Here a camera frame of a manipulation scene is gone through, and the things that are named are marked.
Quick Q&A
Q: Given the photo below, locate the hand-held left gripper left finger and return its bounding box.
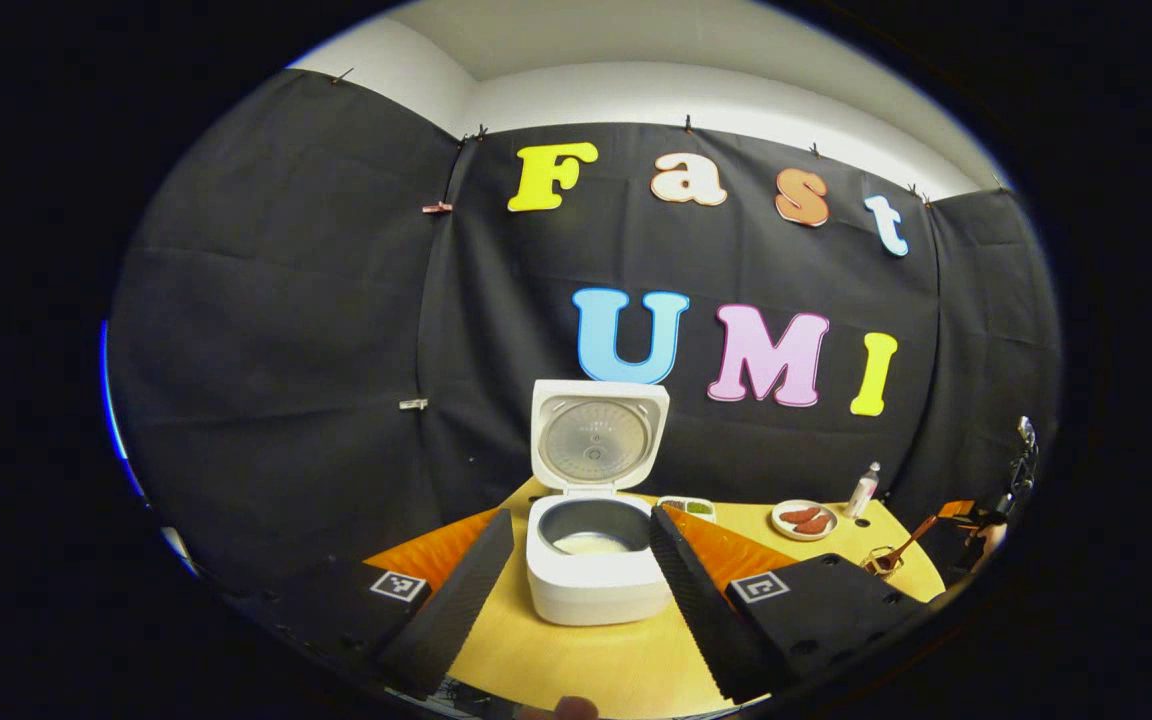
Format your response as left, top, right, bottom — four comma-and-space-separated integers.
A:
226, 507, 515, 701

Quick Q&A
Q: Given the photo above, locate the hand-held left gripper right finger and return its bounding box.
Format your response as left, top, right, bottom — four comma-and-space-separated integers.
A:
649, 503, 937, 704

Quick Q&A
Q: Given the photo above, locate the wooden spoon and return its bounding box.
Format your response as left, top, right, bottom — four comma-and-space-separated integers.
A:
871, 513, 940, 573

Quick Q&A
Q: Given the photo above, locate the white rice cooker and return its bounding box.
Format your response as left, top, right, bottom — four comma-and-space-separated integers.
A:
525, 379, 675, 628

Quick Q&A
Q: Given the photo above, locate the small clear bottle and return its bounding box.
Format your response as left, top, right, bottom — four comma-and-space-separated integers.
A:
844, 461, 881, 520

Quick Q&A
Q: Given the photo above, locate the white round plate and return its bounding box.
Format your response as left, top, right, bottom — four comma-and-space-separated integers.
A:
771, 499, 840, 542

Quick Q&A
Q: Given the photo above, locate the black backdrop cloth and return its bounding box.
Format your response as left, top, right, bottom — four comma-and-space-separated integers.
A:
108, 68, 1065, 601

